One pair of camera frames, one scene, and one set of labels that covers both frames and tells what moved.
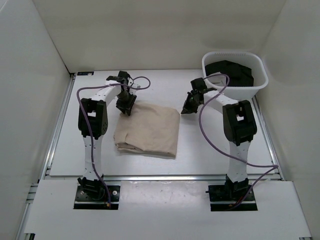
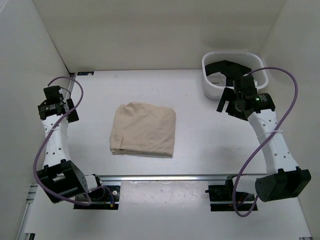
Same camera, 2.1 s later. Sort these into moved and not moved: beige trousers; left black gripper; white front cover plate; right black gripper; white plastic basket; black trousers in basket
Moved: left black gripper; right black gripper
Not moved: beige trousers; black trousers in basket; white plastic basket; white front cover plate
